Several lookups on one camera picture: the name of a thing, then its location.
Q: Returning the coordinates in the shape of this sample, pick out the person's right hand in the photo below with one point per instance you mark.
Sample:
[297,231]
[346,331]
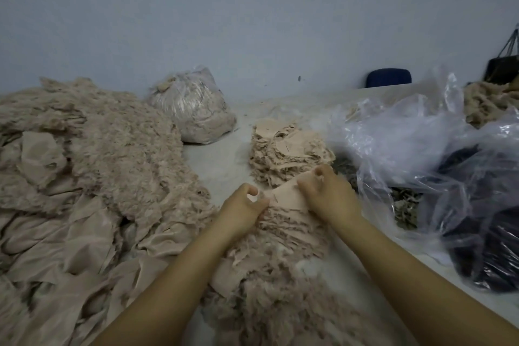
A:
[331,196]

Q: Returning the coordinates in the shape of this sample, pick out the person's left hand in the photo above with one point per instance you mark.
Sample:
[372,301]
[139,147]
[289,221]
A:
[242,212]

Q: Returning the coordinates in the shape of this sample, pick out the stack of sorted beige pieces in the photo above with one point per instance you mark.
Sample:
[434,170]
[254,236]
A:
[259,157]

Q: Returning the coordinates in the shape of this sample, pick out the beige scrap strips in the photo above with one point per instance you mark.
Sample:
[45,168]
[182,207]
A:
[276,309]

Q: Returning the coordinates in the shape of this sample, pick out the large pile beige fabric scraps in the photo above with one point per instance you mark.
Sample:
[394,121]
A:
[81,204]

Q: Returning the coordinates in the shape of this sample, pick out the person's right forearm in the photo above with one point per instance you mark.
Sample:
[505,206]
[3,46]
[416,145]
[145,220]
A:
[430,289]

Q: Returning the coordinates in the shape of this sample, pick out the person's left forearm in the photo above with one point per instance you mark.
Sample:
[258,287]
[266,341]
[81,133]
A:
[166,297]

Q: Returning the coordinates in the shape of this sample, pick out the beige fur pile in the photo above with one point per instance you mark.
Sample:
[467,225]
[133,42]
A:
[491,102]

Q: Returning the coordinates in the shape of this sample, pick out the large clear plastic bag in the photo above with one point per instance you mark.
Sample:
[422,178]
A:
[401,143]

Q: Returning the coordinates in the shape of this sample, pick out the clear bag of beige scraps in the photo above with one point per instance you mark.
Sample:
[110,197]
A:
[193,105]

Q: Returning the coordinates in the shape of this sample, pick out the blue chair back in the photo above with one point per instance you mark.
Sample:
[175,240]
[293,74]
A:
[388,77]

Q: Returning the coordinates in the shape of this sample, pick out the black handbag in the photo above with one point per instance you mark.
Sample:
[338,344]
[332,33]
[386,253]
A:
[503,67]

